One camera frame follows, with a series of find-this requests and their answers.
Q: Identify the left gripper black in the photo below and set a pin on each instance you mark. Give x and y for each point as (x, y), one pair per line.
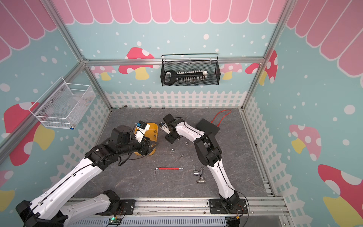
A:
(144, 151)

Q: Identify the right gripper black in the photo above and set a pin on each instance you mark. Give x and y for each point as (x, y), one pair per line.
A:
(168, 138)

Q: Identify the yellow plastic storage box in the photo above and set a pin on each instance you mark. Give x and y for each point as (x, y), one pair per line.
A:
(152, 133)

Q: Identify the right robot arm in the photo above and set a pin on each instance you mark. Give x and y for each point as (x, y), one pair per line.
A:
(208, 151)

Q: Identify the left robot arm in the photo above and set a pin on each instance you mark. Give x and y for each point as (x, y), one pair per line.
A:
(50, 209)

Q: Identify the black flat box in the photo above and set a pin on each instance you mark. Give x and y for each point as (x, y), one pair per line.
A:
(208, 127)

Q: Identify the silver metal clamp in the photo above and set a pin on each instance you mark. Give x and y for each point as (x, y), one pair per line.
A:
(199, 173)

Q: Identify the socket wrench set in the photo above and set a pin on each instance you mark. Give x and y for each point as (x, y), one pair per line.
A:
(172, 77)

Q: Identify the green circuit board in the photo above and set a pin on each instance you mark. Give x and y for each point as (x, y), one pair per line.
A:
(115, 221)

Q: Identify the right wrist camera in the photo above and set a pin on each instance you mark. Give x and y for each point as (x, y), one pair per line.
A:
(164, 127)

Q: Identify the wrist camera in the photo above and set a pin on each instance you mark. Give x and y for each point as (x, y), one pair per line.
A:
(164, 127)
(140, 130)

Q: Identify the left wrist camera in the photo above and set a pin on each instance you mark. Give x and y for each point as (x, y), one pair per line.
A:
(140, 130)

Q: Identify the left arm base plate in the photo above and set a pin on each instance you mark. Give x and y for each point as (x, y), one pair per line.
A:
(124, 207)

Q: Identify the black wire mesh basket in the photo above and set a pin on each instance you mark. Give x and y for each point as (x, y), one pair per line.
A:
(192, 62)

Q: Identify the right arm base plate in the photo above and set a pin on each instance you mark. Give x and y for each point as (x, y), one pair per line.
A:
(218, 206)

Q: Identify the white wire basket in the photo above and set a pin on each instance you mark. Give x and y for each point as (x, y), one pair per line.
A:
(63, 105)

